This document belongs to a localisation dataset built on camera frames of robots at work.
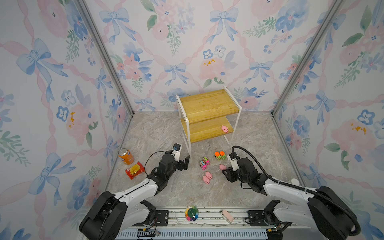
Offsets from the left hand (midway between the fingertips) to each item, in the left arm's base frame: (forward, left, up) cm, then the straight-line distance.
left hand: (182, 152), depth 85 cm
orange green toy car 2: (+4, -25, -10) cm, 27 cm away
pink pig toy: (+12, -24, +7) cm, 28 cm away
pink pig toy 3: (-10, -15, -9) cm, 20 cm away
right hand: (-6, -25, -8) cm, 27 cm away
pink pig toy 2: (-4, -24, -10) cm, 26 cm away
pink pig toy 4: (-12, -14, -10) cm, 21 cm away
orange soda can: (-1, +33, -1) cm, 33 cm away
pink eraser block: (-30, -23, -10) cm, 40 cm away
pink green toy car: (-1, -14, -9) cm, 17 cm away
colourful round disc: (-29, -6, -10) cm, 31 cm away
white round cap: (-15, -60, -3) cm, 62 cm away
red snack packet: (-7, +26, -8) cm, 29 cm away
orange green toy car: (+3, -21, -9) cm, 23 cm away
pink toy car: (-4, -13, -9) cm, 16 cm away
